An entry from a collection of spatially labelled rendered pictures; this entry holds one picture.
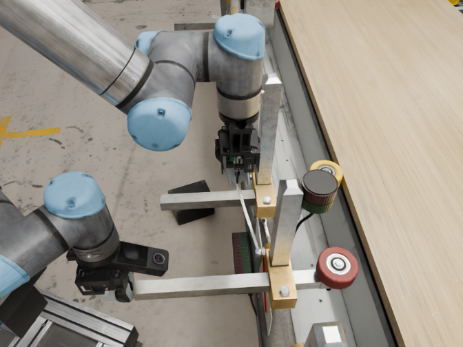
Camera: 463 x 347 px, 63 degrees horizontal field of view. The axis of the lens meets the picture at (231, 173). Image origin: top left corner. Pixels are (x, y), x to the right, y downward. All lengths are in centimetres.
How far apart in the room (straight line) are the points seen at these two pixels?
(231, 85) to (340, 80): 72
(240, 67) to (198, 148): 175
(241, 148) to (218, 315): 114
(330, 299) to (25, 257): 77
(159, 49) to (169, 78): 9
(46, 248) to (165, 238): 136
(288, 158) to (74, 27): 103
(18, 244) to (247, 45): 41
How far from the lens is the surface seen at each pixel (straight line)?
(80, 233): 59
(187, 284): 81
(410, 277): 84
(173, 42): 58
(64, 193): 57
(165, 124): 46
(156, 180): 215
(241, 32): 56
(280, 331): 94
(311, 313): 106
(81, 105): 281
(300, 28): 156
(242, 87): 60
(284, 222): 68
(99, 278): 73
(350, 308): 106
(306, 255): 114
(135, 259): 71
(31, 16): 46
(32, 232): 58
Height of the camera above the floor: 158
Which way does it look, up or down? 47 degrees down
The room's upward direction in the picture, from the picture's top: straight up
